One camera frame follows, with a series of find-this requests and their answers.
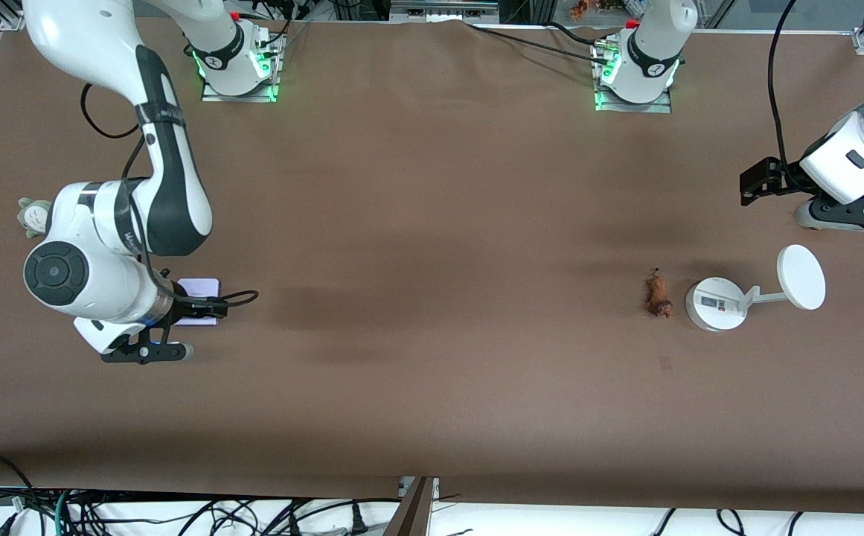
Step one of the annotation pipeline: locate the brown lion statue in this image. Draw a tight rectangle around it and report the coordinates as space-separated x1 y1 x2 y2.
644 267 675 319

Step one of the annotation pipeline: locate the white desk lamp with disc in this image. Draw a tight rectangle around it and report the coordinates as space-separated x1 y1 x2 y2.
685 244 827 333

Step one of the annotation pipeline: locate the grey plush toy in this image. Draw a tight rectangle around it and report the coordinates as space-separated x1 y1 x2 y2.
17 197 54 240

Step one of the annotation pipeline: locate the brown paper table cover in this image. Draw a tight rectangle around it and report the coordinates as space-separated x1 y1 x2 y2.
0 15 864 516

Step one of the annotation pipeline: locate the metal table leg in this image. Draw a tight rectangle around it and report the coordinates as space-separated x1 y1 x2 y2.
382 476 441 536

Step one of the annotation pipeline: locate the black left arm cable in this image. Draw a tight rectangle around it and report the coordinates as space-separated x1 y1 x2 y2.
769 0 806 170

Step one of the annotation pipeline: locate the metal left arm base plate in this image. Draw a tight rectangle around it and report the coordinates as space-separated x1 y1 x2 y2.
593 37 673 115

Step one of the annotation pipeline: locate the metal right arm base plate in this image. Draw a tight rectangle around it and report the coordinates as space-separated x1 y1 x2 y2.
201 30 281 103

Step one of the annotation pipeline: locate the teal floor cable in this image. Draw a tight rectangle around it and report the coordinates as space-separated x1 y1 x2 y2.
54 489 74 536

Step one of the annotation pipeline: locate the thin black power cable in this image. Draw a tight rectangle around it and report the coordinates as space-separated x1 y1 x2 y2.
464 21 615 68

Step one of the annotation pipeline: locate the aluminium frame bar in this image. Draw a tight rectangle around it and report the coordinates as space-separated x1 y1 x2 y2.
390 0 501 22

